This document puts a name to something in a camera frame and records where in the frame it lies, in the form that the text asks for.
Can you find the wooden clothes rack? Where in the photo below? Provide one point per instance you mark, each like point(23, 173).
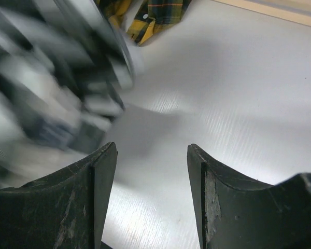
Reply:
point(297, 11)

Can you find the yellow plaid shirt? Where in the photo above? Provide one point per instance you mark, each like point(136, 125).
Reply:
point(153, 16)

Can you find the black white checkered shirt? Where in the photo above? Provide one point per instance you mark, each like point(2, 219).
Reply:
point(62, 67)

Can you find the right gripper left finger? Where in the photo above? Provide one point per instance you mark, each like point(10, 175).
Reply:
point(65, 209)

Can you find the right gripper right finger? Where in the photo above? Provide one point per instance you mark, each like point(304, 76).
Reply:
point(234, 211)

